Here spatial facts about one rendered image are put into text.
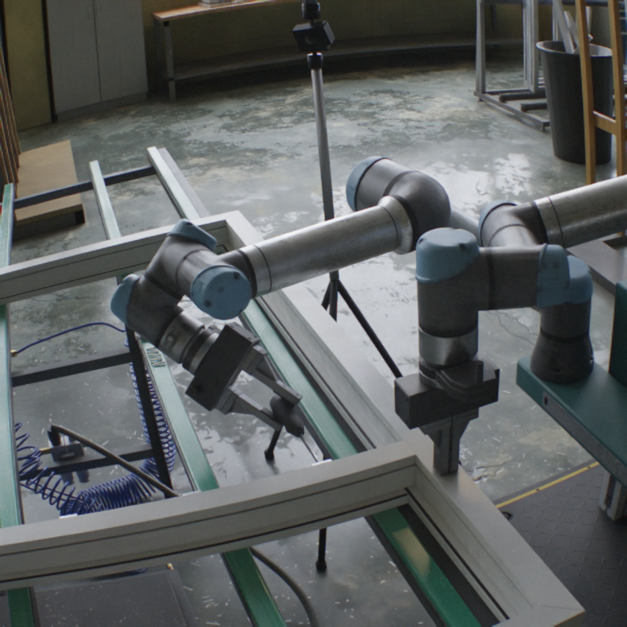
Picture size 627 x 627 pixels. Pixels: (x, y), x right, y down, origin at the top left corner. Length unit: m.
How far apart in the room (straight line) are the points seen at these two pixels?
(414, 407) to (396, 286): 2.83
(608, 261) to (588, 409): 2.38
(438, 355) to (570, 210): 0.27
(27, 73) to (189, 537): 7.32
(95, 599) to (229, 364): 0.53
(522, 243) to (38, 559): 0.77
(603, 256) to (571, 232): 2.95
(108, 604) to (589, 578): 1.03
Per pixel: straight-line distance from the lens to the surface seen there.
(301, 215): 4.77
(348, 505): 1.25
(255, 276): 1.31
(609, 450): 1.63
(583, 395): 1.78
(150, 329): 1.40
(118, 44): 8.24
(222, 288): 1.27
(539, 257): 1.06
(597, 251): 4.17
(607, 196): 1.19
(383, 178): 1.53
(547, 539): 2.01
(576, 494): 2.15
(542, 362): 1.81
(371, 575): 2.39
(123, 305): 1.42
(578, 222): 1.17
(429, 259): 1.03
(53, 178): 5.88
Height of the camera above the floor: 1.67
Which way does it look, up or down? 26 degrees down
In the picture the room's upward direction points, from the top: 5 degrees counter-clockwise
